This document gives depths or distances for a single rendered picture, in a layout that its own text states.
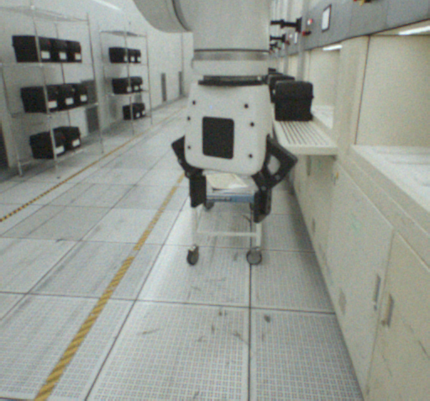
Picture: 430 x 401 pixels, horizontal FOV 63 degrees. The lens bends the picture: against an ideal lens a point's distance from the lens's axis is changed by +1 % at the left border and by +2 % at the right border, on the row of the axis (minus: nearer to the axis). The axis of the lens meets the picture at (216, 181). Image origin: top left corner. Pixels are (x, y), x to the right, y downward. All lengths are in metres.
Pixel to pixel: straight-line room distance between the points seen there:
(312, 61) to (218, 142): 2.69
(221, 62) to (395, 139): 1.35
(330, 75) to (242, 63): 2.73
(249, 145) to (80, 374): 1.43
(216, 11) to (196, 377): 1.42
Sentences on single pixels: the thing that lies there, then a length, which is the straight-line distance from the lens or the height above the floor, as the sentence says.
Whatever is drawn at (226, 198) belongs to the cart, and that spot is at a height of 0.44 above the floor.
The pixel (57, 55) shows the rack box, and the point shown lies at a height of 1.27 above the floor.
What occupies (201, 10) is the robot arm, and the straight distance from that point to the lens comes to 0.39.
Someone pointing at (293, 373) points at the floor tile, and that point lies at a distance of 1.64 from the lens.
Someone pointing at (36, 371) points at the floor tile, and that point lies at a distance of 1.78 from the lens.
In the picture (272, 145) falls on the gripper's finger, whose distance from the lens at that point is 0.40.
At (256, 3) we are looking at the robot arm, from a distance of 0.39.
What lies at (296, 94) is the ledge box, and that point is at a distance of 2.50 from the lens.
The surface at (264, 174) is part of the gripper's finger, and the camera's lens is 0.43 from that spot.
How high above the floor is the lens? 1.18
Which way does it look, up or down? 19 degrees down
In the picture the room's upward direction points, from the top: straight up
